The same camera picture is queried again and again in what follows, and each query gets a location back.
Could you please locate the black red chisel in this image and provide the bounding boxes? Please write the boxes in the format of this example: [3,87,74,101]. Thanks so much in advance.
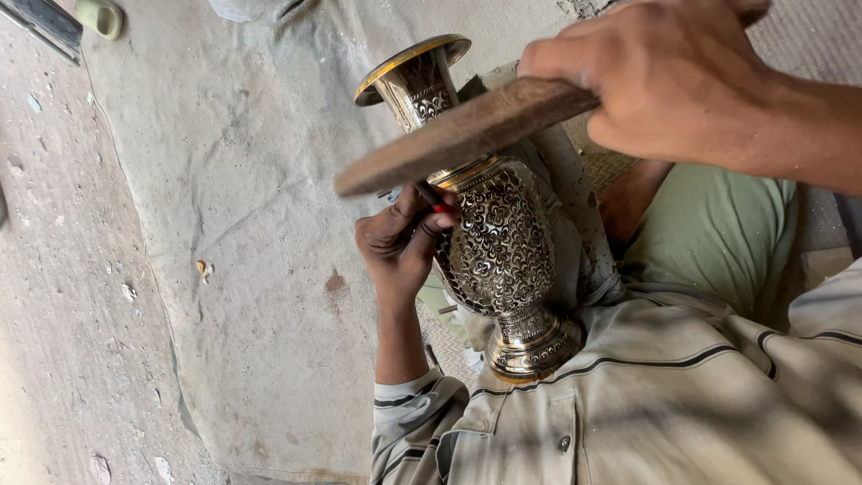
[414,180,460,215]

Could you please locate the person's left hand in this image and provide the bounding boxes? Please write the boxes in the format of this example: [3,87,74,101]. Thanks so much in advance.
[355,185,466,305]

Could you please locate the beige striped shirt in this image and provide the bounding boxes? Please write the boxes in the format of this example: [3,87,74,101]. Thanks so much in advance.
[369,258,862,485]

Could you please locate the grey metal bar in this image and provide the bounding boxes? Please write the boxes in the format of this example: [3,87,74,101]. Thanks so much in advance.
[0,0,84,67]

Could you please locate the brown wooden mallet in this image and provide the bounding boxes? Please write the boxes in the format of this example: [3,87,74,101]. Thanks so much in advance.
[334,0,773,198]

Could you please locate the grey sackcloth floor cover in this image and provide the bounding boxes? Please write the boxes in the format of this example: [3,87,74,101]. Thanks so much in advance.
[79,0,607,485]

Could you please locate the person's right hand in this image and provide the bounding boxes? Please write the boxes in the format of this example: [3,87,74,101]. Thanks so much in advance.
[517,0,783,171]

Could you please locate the woven beige mat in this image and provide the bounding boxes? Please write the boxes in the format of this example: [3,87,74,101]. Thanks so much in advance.
[564,0,862,264]

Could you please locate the engraved brass vase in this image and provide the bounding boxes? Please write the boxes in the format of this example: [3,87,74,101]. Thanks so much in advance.
[354,34,584,385]

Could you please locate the clear plastic bag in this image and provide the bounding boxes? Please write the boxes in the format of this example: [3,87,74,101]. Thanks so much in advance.
[207,0,272,22]

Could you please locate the green trousers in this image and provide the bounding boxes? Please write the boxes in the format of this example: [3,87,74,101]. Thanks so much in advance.
[618,162,800,326]

